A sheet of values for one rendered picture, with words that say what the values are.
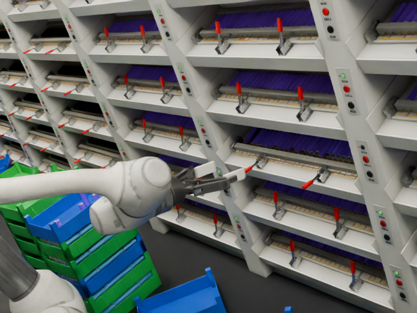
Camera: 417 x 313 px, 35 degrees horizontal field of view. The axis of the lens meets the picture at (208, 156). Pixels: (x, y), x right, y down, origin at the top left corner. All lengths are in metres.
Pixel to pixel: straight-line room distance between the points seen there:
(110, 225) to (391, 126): 0.71
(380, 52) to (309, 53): 0.22
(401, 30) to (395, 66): 0.08
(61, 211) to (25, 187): 1.02
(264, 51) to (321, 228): 0.58
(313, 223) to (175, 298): 0.69
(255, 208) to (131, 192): 0.85
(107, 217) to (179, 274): 1.08
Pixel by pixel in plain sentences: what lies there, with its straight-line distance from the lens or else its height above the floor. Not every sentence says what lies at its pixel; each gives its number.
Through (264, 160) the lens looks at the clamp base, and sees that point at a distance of 2.08.
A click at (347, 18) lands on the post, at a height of 0.96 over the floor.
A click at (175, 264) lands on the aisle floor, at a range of 2.73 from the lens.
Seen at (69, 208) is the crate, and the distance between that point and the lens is 2.58.
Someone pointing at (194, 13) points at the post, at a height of 0.97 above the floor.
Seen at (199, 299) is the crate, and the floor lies 0.00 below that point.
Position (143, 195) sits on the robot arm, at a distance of 1.48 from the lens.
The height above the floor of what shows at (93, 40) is 0.91.
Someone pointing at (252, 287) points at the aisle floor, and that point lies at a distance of 2.43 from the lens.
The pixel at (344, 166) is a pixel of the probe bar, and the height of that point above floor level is 0.53.
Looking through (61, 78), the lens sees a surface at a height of 0.72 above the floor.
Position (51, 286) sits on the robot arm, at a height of 0.51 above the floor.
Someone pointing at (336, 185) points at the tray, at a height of 0.49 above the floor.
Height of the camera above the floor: 1.36
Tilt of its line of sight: 22 degrees down
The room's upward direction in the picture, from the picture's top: 21 degrees counter-clockwise
